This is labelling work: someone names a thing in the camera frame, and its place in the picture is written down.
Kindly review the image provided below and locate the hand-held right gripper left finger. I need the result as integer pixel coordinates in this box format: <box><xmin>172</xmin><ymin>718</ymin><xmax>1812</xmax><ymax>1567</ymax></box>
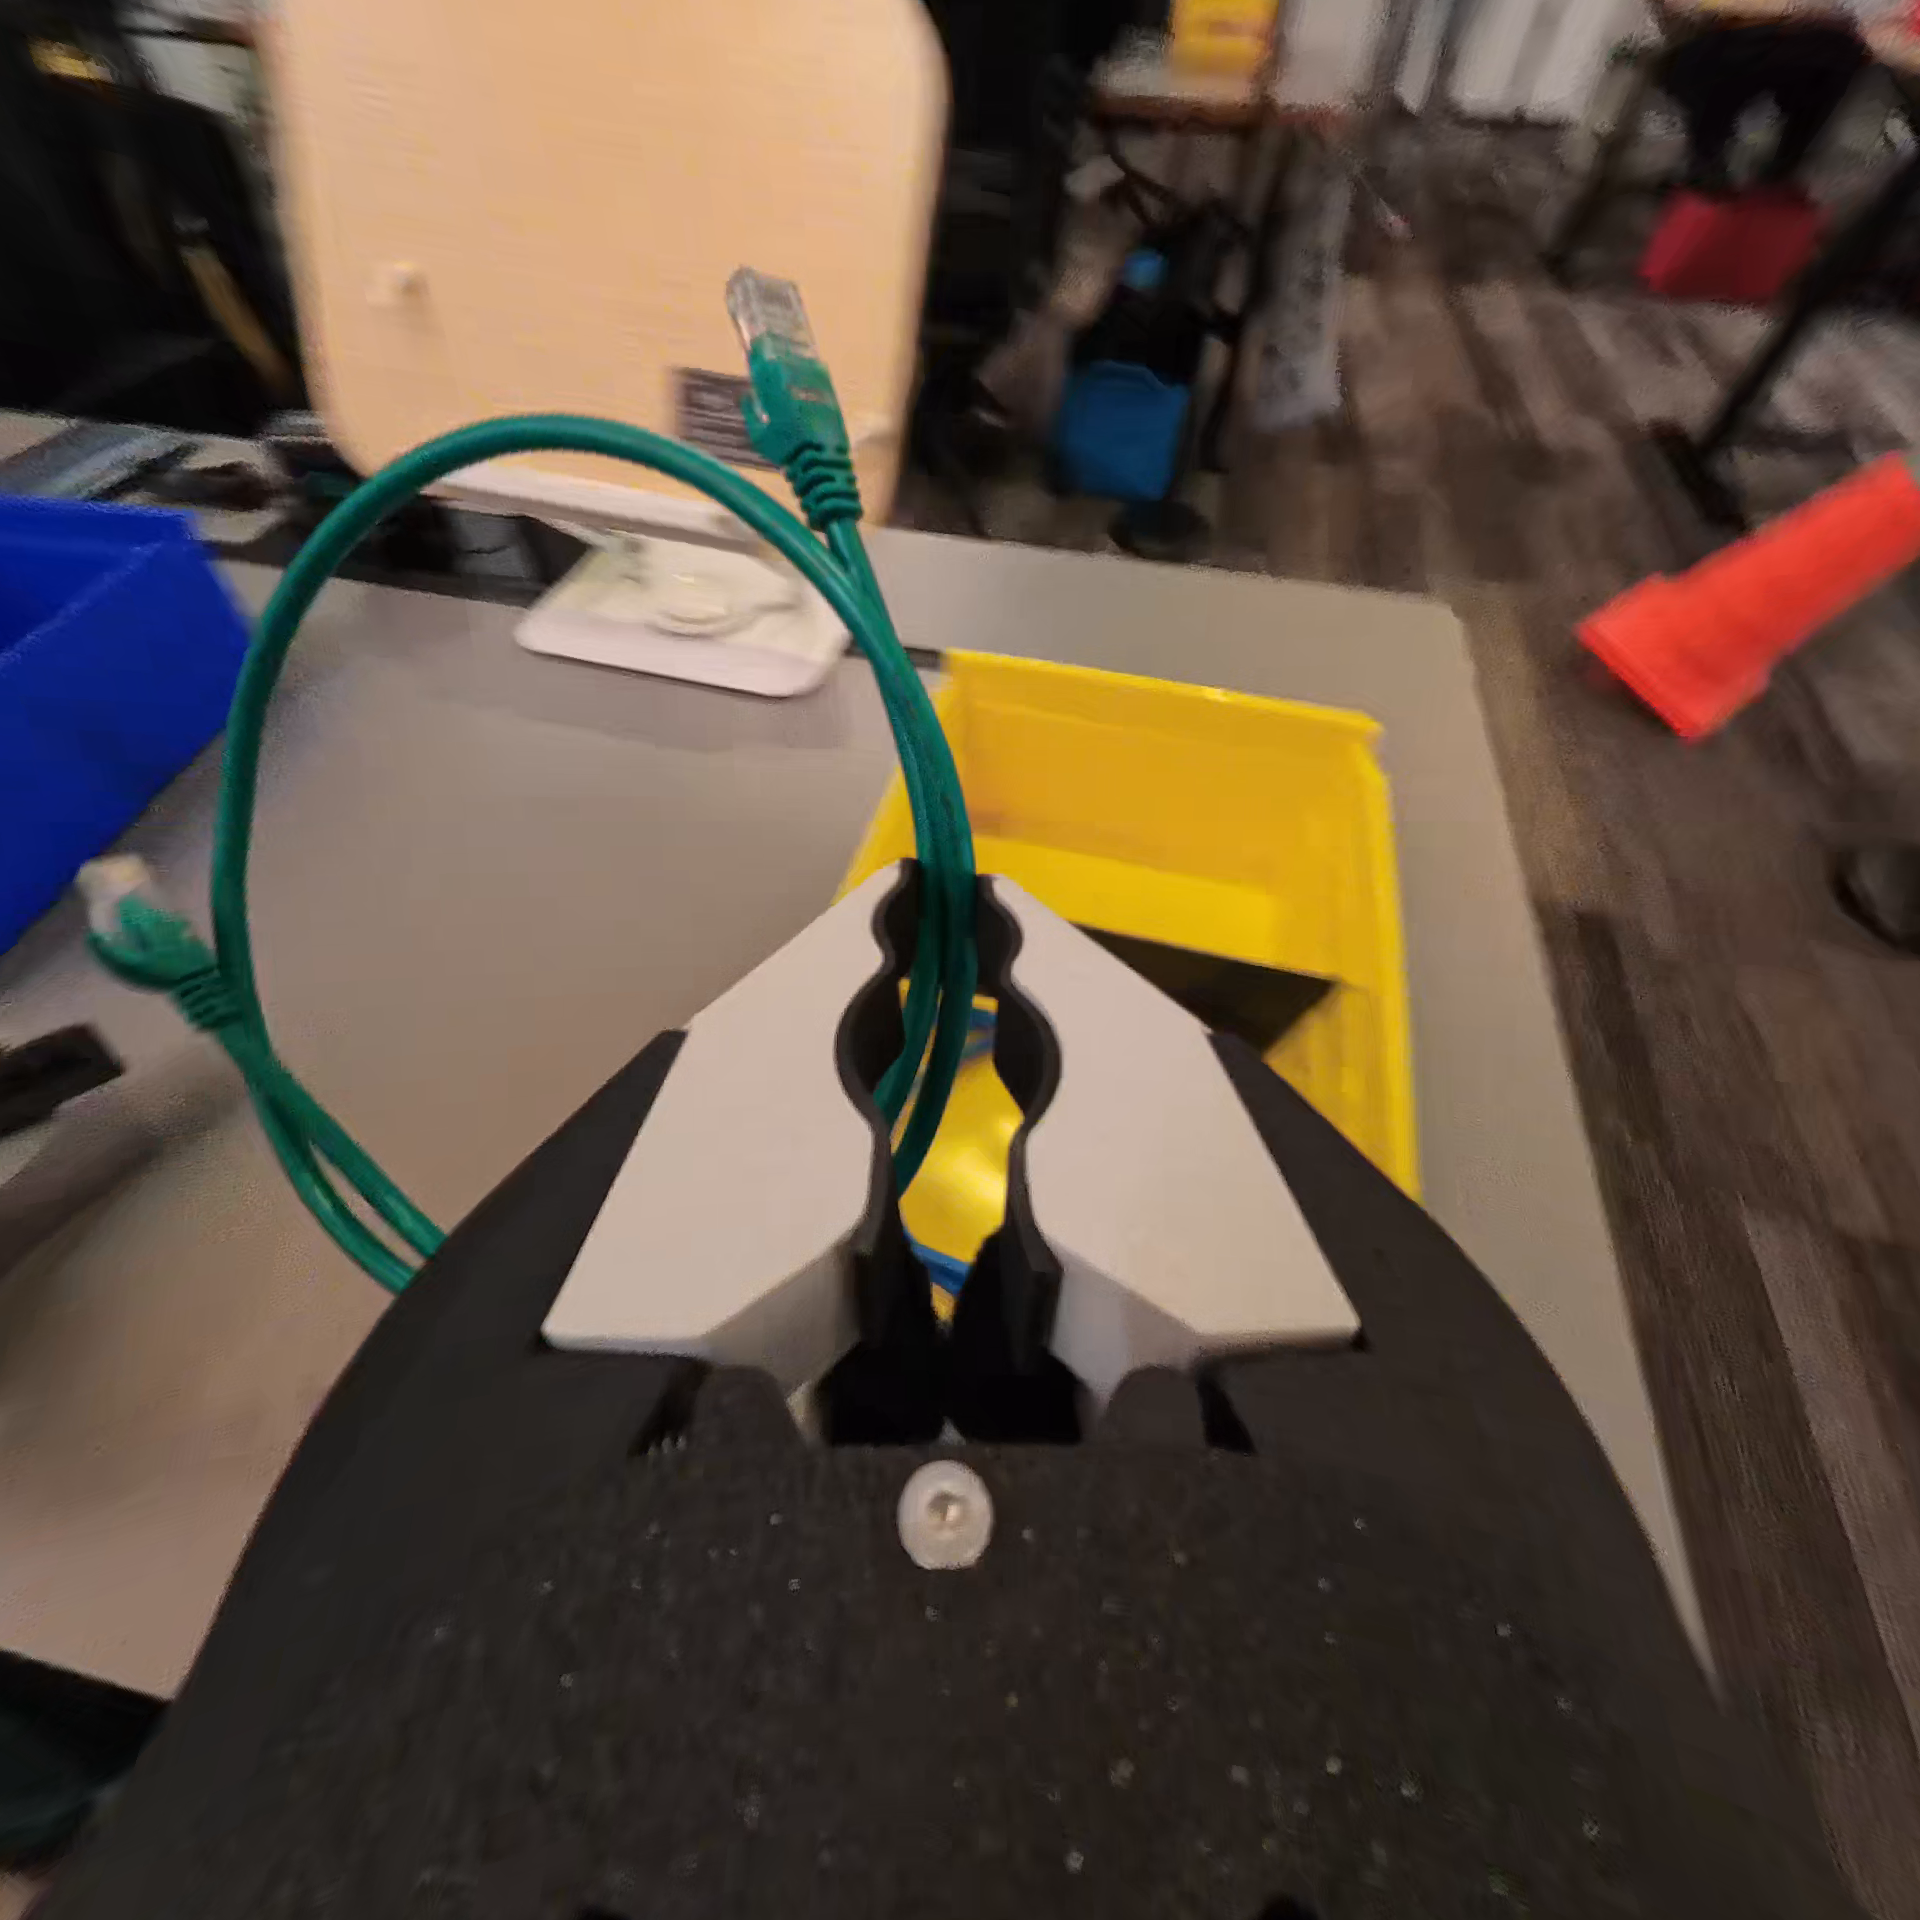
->
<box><xmin>540</xmin><ymin>859</ymin><xmax>949</xmax><ymax>1447</ymax></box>

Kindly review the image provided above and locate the blue ethernet cable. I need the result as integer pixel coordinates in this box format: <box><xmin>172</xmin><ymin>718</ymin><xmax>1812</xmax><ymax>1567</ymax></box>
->
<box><xmin>900</xmin><ymin>996</ymin><xmax>1003</xmax><ymax>1315</ymax></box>

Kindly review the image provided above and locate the wooden panel on white arm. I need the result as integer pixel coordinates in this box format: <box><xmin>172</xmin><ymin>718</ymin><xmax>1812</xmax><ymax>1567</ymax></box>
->
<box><xmin>261</xmin><ymin>0</ymin><xmax>949</xmax><ymax>521</ymax></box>

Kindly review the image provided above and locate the green ethernet cable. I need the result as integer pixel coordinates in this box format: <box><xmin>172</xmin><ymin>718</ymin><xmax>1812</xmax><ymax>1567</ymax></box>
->
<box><xmin>81</xmin><ymin>267</ymin><xmax>979</xmax><ymax>1296</ymax></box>

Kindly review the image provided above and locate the blue storage bin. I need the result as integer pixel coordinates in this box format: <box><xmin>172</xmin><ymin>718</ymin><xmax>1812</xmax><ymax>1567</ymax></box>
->
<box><xmin>0</xmin><ymin>495</ymin><xmax>253</xmax><ymax>955</ymax></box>

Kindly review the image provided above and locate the black network switch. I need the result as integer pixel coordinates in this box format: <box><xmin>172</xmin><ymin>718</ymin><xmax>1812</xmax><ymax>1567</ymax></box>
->
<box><xmin>0</xmin><ymin>1024</ymin><xmax>126</xmax><ymax>1138</ymax></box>

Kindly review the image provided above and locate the blue floor container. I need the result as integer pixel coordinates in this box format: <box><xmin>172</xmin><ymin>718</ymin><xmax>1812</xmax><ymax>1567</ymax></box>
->
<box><xmin>1049</xmin><ymin>247</ymin><xmax>1197</xmax><ymax>504</ymax></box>

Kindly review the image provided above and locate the red box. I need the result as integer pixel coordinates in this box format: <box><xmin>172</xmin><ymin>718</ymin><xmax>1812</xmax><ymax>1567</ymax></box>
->
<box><xmin>1637</xmin><ymin>187</ymin><xmax>1830</xmax><ymax>306</ymax></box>

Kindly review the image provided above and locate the orange traffic cone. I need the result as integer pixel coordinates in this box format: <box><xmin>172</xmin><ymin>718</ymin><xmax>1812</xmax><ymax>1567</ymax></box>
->
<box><xmin>1573</xmin><ymin>450</ymin><xmax>1920</xmax><ymax>741</ymax></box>

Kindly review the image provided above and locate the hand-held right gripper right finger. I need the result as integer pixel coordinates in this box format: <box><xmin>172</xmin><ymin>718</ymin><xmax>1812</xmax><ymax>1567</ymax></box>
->
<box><xmin>944</xmin><ymin>877</ymin><xmax>1364</xmax><ymax>1447</ymax></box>

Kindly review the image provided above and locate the yellow storage bin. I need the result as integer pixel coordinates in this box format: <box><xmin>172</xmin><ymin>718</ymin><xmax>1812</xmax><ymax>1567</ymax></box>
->
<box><xmin>839</xmin><ymin>648</ymin><xmax>1424</xmax><ymax>1322</ymax></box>

